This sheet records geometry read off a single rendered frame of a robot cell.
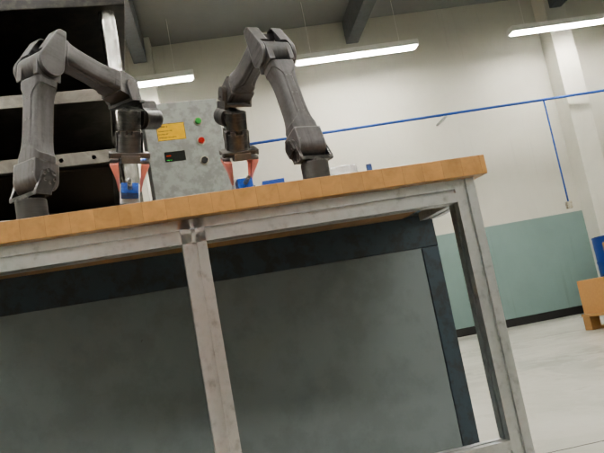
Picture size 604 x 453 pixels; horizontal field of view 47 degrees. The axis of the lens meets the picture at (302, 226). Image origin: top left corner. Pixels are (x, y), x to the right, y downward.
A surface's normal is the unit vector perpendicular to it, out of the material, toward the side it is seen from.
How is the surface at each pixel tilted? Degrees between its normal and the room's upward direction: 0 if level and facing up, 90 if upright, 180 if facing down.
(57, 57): 90
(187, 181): 90
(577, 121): 90
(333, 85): 90
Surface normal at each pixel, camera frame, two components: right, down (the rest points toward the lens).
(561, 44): 0.11, -0.16
